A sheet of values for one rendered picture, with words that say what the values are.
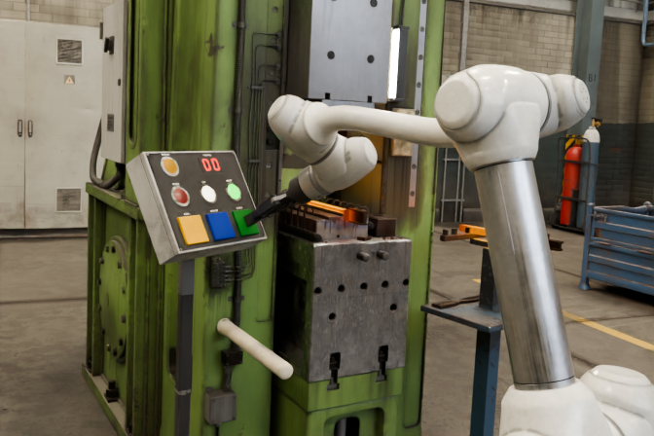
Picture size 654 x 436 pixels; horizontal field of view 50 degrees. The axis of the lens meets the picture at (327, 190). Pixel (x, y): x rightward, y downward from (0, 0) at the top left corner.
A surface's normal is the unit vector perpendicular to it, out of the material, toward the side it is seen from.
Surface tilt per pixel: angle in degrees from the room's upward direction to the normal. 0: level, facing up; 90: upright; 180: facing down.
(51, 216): 90
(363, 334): 90
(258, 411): 90
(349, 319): 90
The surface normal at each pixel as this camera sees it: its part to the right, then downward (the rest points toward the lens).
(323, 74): 0.50, 0.11
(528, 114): 0.66, -0.11
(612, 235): -0.87, 0.00
